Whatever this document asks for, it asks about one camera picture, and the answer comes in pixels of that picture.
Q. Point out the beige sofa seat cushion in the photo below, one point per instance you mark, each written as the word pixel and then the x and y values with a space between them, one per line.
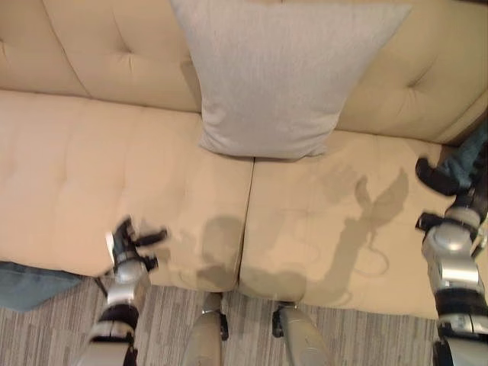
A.
pixel 312 213
pixel 76 171

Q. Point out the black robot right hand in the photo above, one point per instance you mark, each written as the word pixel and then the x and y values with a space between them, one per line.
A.
pixel 438 179

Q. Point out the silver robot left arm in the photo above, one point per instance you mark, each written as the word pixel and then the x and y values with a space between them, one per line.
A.
pixel 124 289

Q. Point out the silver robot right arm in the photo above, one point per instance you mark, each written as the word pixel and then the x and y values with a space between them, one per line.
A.
pixel 453 251

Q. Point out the light grey square cushion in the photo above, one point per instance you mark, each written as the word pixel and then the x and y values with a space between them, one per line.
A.
pixel 267 76

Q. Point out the silver robot left leg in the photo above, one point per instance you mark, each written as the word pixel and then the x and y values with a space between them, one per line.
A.
pixel 207 335

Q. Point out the beige tufted sofa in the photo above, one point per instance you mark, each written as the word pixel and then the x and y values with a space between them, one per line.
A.
pixel 95 49

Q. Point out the blue cushion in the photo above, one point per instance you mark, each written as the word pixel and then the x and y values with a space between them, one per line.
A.
pixel 30 286
pixel 466 156

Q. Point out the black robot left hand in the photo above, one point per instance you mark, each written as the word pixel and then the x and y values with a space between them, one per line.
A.
pixel 127 238

